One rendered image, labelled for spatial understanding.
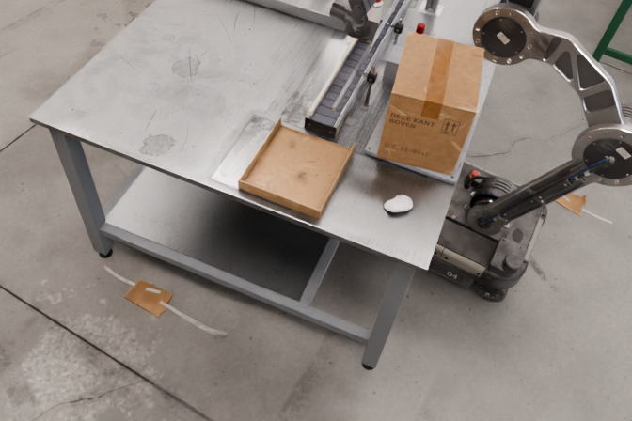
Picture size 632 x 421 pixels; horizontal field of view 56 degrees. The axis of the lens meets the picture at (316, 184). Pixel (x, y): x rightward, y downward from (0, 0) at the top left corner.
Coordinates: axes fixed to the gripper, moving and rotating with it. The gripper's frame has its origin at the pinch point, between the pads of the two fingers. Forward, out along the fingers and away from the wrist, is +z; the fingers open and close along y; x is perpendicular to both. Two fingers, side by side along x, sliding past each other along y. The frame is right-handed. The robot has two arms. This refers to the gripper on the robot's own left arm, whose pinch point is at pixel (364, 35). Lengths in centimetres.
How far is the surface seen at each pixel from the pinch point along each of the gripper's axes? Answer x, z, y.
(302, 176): 53, -31, -4
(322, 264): 85, 23, -13
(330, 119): 33.6, -20.4, -3.4
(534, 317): 76, 56, -101
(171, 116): 51, -27, 45
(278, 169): 54, -32, 4
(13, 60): 55, 82, 193
